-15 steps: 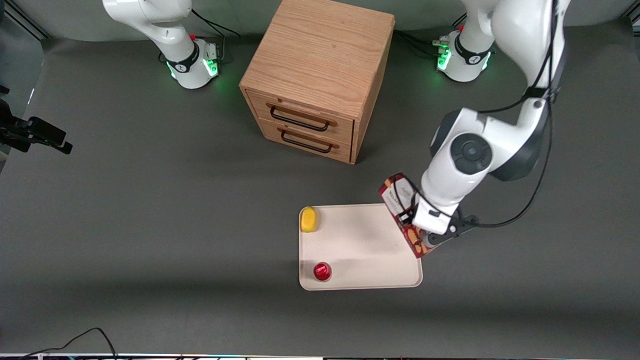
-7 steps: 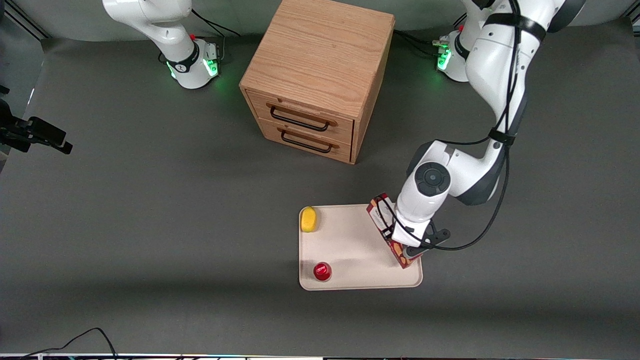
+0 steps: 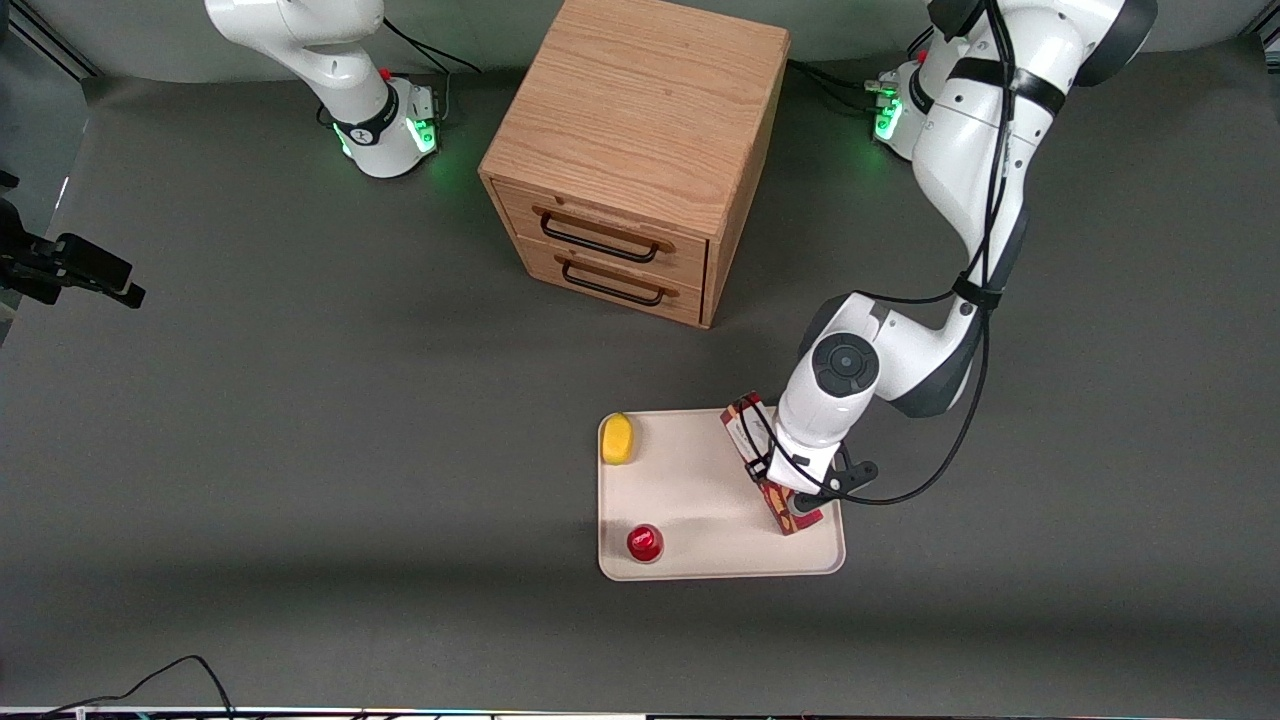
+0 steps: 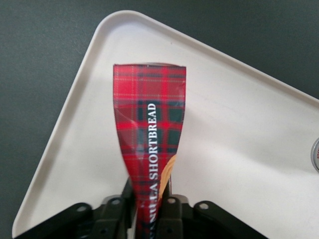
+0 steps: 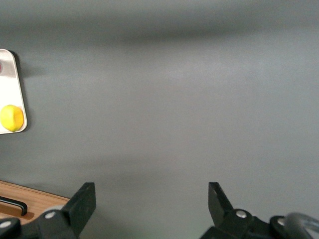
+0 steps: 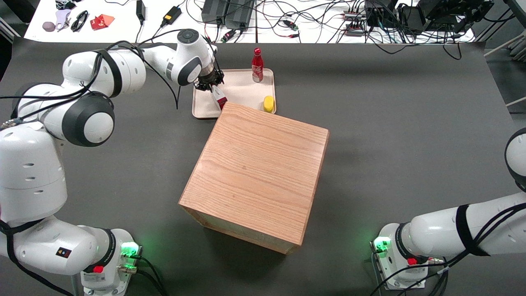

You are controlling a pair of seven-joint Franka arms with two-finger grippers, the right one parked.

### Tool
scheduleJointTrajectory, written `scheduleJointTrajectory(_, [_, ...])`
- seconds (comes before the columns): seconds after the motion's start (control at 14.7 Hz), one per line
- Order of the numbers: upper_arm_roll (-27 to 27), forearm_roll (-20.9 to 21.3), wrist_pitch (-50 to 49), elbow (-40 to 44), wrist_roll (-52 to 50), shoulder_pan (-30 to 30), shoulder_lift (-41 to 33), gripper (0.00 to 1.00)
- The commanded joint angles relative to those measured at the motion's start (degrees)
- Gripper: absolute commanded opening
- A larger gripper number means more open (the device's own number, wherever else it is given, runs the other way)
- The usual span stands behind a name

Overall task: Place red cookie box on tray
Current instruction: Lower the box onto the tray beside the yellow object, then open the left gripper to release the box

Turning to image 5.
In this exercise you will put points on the wooden two-drawer cabinet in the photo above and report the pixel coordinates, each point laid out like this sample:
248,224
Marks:
37,199

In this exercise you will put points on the cream rectangular tray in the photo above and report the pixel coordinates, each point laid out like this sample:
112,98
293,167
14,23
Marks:
11,87

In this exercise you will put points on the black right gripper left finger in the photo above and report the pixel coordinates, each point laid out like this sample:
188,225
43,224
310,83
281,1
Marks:
79,206

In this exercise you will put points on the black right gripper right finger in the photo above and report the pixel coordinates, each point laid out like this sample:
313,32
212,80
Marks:
220,209

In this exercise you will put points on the wooden drawer front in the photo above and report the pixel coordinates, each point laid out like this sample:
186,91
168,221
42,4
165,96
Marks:
42,203

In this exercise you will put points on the yellow lemon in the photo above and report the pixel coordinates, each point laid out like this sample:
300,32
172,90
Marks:
12,118

